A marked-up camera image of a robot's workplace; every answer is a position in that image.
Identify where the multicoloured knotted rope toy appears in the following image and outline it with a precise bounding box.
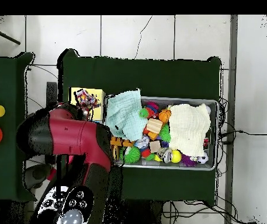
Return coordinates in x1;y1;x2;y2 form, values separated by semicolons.
74;88;100;111

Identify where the wooden box with three holes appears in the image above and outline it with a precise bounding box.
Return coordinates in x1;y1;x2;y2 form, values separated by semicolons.
67;87;106;169

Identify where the clear mesh bin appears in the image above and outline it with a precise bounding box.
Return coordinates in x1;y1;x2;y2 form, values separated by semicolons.
102;94;219;172

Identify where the mint green muslin cloth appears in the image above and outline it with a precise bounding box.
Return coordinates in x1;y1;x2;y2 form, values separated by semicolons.
105;87;149;142

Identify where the clear glitter ball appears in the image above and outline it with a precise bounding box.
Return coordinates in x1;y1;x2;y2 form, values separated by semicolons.
134;134;151;150

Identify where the ridged wooden block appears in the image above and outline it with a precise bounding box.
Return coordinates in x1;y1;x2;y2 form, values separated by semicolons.
145;118;164;135

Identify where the green spiky ball with eyes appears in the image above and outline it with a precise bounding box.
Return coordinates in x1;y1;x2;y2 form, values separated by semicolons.
119;146;141;164

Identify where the small orange basketball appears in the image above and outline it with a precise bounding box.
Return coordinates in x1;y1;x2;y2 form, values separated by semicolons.
158;108;172;124

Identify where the wooden striped burger toy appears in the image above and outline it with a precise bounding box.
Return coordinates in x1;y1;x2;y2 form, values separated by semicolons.
112;145;120;161

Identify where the yellow ball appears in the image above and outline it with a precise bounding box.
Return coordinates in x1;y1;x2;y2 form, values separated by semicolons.
171;149;183;163

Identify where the cream muslin cloth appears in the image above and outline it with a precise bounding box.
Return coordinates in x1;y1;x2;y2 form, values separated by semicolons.
168;103;211;158

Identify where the black padded upright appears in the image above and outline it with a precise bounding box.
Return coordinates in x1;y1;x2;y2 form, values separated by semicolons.
46;81;58;108

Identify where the dark green side table cloth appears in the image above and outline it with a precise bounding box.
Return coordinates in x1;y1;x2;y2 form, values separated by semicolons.
0;51;38;202

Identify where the black tripod leg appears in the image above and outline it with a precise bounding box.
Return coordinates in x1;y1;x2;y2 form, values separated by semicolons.
0;22;21;46

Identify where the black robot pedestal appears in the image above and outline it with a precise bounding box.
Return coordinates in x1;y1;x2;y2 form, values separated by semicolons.
102;199;163;224

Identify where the black power cable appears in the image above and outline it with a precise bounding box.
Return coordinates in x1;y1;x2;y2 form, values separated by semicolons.
218;129;267;145

